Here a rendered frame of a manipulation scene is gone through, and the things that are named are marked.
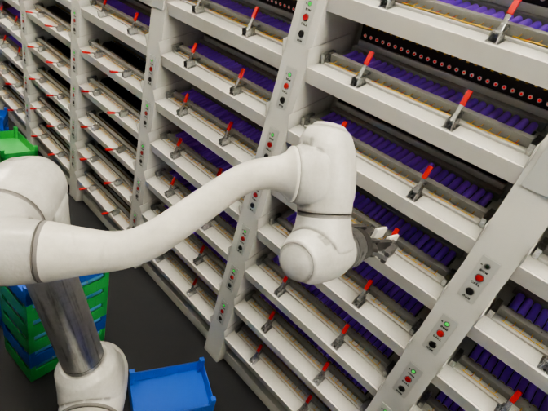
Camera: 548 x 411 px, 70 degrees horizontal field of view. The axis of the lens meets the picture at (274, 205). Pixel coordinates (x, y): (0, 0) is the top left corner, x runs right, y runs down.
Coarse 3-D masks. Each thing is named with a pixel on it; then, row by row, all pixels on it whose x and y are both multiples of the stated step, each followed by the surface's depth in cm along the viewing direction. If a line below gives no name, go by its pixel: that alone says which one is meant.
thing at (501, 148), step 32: (384, 32) 110; (320, 64) 112; (352, 64) 108; (384, 64) 110; (416, 64) 107; (448, 64) 102; (352, 96) 104; (384, 96) 100; (416, 96) 99; (448, 96) 98; (480, 96) 97; (512, 96) 94; (544, 96) 89; (416, 128) 94; (448, 128) 90; (480, 128) 89; (512, 128) 87; (544, 128) 90; (480, 160) 86; (512, 160) 82
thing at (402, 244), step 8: (352, 208) 119; (352, 216) 119; (360, 216) 117; (368, 224) 116; (376, 224) 114; (400, 240) 110; (400, 248) 111; (408, 248) 109; (416, 248) 109; (416, 256) 108; (424, 256) 107; (432, 264) 105; (440, 264) 105; (432, 272) 104; (440, 272) 105; (448, 272) 104
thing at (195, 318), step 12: (144, 264) 210; (156, 276) 205; (168, 288) 199; (180, 300) 194; (192, 312) 189; (204, 324) 185; (204, 336) 185; (228, 360) 176; (240, 360) 174; (240, 372) 172; (252, 384) 168; (264, 396) 164; (276, 408) 160
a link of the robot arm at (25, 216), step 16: (0, 192) 65; (0, 208) 62; (16, 208) 63; (32, 208) 67; (0, 224) 59; (16, 224) 60; (32, 224) 61; (0, 240) 58; (16, 240) 59; (32, 240) 59; (0, 256) 57; (16, 256) 58; (0, 272) 58; (16, 272) 59; (32, 272) 60
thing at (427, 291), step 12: (276, 192) 130; (288, 204) 128; (372, 264) 111; (384, 264) 107; (396, 264) 107; (408, 264) 107; (456, 264) 108; (396, 276) 106; (408, 276) 104; (420, 276) 105; (444, 276) 101; (408, 288) 105; (420, 288) 102; (432, 288) 102; (444, 288) 96; (420, 300) 104; (432, 300) 101
